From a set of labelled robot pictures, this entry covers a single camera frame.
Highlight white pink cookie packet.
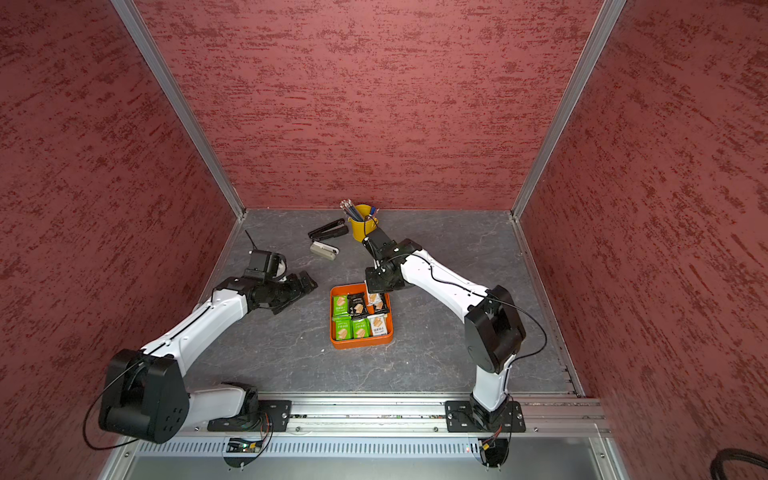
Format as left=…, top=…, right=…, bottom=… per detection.
left=367, top=293, right=386, bottom=310

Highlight black cookie packet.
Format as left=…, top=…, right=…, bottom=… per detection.
left=347, top=292, right=369, bottom=319

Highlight orange plastic storage tray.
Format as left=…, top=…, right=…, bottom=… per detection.
left=328, top=283, right=394, bottom=350

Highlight white cookie packet front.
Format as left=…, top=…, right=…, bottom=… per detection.
left=368, top=314, right=389, bottom=337

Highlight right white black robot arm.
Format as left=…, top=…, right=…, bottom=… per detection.
left=362, top=229, right=527, bottom=429

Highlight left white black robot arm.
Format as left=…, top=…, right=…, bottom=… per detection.
left=91, top=271, right=318, bottom=444

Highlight yellow pen cup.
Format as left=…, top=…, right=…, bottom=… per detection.
left=349, top=204, right=378, bottom=243

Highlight green cookie packet middle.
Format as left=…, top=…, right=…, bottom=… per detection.
left=351, top=318, right=371, bottom=339

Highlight green cookie packet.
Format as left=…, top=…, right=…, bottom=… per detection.
left=351, top=318, right=371, bottom=339
left=334, top=316, right=354, bottom=342
left=332, top=295, right=350, bottom=318

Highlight green cookie packet far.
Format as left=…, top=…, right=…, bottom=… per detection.
left=332, top=295, right=350, bottom=318

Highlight green cookie packet left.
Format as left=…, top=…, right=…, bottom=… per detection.
left=334, top=316, right=354, bottom=342

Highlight black stapler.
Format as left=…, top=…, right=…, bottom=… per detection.
left=308, top=218, right=349, bottom=242

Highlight pens in cup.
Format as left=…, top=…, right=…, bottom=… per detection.
left=339, top=199, right=377, bottom=223

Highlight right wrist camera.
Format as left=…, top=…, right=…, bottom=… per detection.
left=362, top=228, right=397, bottom=261

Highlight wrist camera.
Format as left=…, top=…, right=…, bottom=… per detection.
left=362, top=228, right=397, bottom=261
left=243, top=248, right=287, bottom=282

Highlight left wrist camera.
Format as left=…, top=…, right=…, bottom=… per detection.
left=243, top=248, right=287, bottom=282

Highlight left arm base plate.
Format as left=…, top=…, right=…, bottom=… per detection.
left=207, top=399, right=293, bottom=433

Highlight aluminium front rail frame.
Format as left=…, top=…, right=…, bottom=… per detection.
left=101, top=393, right=628, bottom=479

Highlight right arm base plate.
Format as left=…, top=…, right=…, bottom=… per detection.
left=444, top=400, right=526, bottom=434

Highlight black cable coil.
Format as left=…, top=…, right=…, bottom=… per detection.
left=709, top=447, right=768, bottom=480

